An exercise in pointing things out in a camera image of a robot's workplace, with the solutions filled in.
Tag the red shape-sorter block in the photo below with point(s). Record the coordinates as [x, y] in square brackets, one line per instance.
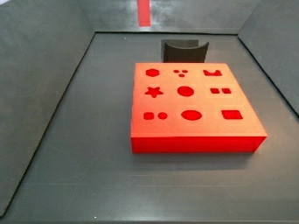
[189, 109]

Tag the dark grey curved holder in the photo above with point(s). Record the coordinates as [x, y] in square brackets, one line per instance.
[183, 51]

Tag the red tape strip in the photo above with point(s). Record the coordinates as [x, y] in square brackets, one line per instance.
[143, 6]

